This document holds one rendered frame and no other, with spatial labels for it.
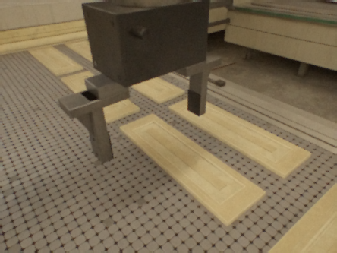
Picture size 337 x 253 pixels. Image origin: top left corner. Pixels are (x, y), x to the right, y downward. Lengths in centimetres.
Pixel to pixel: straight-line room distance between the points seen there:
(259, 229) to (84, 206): 55
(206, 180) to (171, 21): 58
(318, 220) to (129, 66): 70
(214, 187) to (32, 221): 59
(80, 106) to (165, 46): 20
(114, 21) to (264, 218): 70
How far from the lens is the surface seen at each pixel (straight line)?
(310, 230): 89
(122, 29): 47
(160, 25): 51
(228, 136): 115
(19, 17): 268
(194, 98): 74
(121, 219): 86
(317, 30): 396
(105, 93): 52
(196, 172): 96
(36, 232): 92
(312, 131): 133
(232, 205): 87
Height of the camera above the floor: 156
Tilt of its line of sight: 34 degrees down
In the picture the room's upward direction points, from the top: 1 degrees counter-clockwise
